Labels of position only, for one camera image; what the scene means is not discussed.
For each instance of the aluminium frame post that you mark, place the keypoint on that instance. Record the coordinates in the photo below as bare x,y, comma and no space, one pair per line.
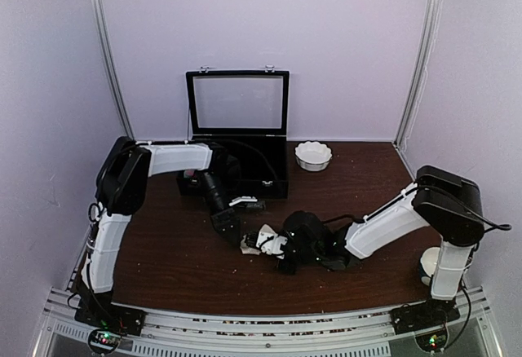
110,67
432,12

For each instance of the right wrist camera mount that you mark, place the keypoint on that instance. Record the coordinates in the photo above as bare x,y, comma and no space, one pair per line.
271,243

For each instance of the beige striped sock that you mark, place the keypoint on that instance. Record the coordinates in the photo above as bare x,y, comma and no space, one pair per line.
248,244

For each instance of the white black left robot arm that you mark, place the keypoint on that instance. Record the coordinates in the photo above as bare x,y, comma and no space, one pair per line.
121,187

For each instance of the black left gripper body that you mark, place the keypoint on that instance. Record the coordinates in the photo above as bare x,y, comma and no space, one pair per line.
216,218

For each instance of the aluminium table edge rail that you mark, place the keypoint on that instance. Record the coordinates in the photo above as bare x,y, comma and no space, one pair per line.
368,332

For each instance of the right aluminium frame post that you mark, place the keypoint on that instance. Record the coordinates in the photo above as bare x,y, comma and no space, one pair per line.
432,12

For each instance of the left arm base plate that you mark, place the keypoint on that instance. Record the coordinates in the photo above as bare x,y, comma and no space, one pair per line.
116,319

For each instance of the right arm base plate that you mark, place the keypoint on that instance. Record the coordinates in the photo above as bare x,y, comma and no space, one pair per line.
431,313

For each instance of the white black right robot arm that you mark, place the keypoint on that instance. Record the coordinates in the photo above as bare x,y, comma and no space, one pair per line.
447,203

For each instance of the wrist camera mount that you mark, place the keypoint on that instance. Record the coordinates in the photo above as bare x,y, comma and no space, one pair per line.
248,203
271,243

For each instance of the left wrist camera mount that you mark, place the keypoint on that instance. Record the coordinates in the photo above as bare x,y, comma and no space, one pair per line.
248,203

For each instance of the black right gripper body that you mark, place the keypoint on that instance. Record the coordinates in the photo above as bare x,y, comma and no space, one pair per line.
310,255

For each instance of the white blue cup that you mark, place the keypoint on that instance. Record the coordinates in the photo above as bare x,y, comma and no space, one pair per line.
427,264

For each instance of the left aluminium frame post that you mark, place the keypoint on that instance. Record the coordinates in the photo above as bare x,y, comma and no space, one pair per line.
110,67

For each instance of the black compartment storage box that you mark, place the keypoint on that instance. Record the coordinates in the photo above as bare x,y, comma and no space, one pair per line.
246,112

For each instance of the white scalloped ceramic bowl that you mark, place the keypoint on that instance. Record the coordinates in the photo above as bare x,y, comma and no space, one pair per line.
313,156

